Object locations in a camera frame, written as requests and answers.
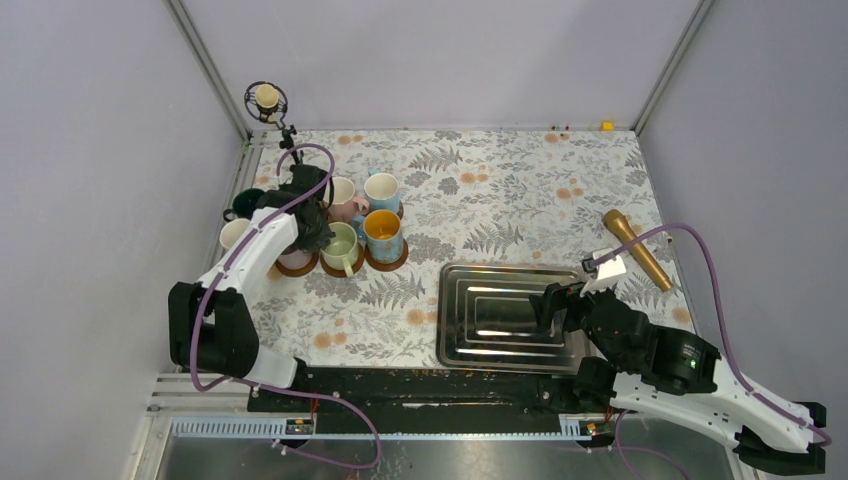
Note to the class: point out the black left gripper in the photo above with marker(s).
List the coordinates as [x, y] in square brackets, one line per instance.
[319, 240]

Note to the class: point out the light green mug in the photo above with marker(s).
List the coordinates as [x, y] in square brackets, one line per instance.
[345, 240]

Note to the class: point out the blue mug yellow inside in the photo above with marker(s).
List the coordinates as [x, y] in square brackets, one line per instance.
[381, 232]

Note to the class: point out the metal tray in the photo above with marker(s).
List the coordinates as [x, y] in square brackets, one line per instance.
[486, 321]

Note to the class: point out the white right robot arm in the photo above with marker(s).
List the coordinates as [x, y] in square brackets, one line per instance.
[681, 378]

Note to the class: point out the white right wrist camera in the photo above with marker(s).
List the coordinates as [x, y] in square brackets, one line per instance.
[602, 274]

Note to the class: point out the floral tablecloth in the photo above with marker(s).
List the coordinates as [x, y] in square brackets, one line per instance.
[504, 197]

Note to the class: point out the gold microphone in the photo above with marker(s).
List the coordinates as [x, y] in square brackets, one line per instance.
[619, 226]

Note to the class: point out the studio microphone on stand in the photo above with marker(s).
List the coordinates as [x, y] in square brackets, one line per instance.
[266, 103]

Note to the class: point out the reddish brown coaster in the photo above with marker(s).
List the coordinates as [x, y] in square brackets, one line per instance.
[387, 267]

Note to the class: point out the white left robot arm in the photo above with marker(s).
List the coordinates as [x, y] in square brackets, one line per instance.
[211, 329]

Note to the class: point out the green mug white inside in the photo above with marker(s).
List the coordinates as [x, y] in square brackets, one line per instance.
[232, 231]

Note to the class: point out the light blue mug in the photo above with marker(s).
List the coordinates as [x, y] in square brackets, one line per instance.
[382, 191]

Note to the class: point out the dark green mug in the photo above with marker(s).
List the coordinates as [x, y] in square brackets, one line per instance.
[243, 205]

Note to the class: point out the pink mug white inside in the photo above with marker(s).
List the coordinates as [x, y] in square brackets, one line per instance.
[343, 202]

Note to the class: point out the purple grey mug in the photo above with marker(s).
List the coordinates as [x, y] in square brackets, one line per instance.
[294, 258]

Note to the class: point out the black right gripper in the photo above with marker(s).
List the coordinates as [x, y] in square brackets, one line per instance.
[556, 296]

